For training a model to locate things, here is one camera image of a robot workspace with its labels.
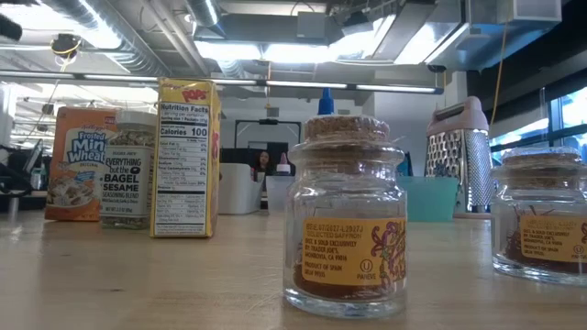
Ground shallow clear plastic bin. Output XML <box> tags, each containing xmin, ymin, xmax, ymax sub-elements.
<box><xmin>264</xmin><ymin>175</ymin><xmax>294</xmax><ymax>215</ymax></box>

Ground yellow hanging cable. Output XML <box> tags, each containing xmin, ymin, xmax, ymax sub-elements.
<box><xmin>489</xmin><ymin>0</ymin><xmax>514</xmax><ymax>127</ymax></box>

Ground orange Mini-Wheats cereal box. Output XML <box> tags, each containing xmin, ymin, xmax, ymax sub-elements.
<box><xmin>44</xmin><ymin>105</ymin><xmax>121</xmax><ymax>223</ymax></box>

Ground teal plastic bin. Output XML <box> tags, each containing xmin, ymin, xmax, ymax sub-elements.
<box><xmin>403</xmin><ymin>176</ymin><xmax>460</xmax><ymax>224</ymax></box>

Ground pink-handled box grater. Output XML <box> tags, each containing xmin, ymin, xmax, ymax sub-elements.
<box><xmin>424</xmin><ymin>94</ymin><xmax>496</xmax><ymax>216</ymax></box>

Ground window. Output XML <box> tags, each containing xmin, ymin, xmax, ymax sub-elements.
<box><xmin>485</xmin><ymin>84</ymin><xmax>587</xmax><ymax>161</ymax></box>

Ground red cap colouring bottle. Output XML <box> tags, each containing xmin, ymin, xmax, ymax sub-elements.
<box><xmin>274</xmin><ymin>151</ymin><xmax>293</xmax><ymax>177</ymax></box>

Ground cork-lid saffron jar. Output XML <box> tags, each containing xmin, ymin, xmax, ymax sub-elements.
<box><xmin>489</xmin><ymin>146</ymin><xmax>587</xmax><ymax>288</ymax></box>
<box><xmin>282</xmin><ymin>114</ymin><xmax>409</xmax><ymax>320</ymax></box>

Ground yellow Corn Pops box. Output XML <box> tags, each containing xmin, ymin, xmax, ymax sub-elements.
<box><xmin>150</xmin><ymin>76</ymin><xmax>222</xmax><ymax>238</ymax></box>

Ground black ceiling device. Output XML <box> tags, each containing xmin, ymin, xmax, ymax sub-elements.
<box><xmin>49</xmin><ymin>32</ymin><xmax>83</xmax><ymax>60</ymax></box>

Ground person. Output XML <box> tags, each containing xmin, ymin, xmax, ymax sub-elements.
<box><xmin>253</xmin><ymin>149</ymin><xmax>272</xmax><ymax>178</ymax></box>

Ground black background frame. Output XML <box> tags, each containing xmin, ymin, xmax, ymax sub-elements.
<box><xmin>234</xmin><ymin>117</ymin><xmax>303</xmax><ymax>152</ymax></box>

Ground grey ceiling air unit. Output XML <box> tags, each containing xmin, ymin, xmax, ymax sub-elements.
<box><xmin>424</xmin><ymin>0</ymin><xmax>564</xmax><ymax>72</ymax></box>

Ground blue cap colouring bottle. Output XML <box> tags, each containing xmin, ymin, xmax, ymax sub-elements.
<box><xmin>316</xmin><ymin>87</ymin><xmax>336</xmax><ymax>116</ymax></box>

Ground deep clear plastic bin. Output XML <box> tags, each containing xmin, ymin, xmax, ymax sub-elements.
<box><xmin>217</xmin><ymin>162</ymin><xmax>265</xmax><ymax>215</ymax></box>

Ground bagel seasoning jar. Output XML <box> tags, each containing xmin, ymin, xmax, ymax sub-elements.
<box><xmin>98</xmin><ymin>109</ymin><xmax>158</xmax><ymax>230</ymax></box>

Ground silver ventilation duct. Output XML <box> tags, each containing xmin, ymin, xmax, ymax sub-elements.
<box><xmin>40</xmin><ymin>0</ymin><xmax>169</xmax><ymax>78</ymax></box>

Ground ceiling light bar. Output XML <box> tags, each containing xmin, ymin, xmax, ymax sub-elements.
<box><xmin>0</xmin><ymin>71</ymin><xmax>445</xmax><ymax>95</ymax></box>

